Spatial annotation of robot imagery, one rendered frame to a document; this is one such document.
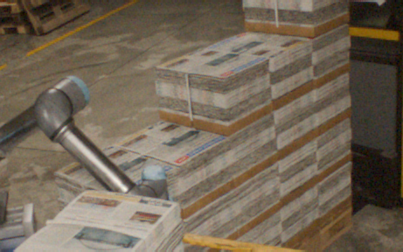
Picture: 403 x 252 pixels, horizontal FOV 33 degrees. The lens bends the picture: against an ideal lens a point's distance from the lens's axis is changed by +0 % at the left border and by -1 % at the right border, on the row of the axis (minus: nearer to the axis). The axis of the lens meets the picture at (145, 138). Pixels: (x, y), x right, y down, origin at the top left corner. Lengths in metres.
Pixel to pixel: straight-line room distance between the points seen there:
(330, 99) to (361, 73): 0.60
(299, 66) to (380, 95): 0.89
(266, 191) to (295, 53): 0.58
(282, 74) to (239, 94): 0.28
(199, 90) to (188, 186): 0.39
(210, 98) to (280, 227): 0.75
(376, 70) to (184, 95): 1.31
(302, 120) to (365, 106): 0.83
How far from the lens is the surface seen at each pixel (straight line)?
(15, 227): 2.37
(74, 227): 1.71
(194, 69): 2.68
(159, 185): 2.10
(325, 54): 3.07
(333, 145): 3.26
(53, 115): 2.02
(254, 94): 2.69
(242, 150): 2.70
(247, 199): 2.80
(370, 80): 3.72
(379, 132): 3.79
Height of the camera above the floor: 1.86
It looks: 22 degrees down
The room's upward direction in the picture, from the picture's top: 8 degrees counter-clockwise
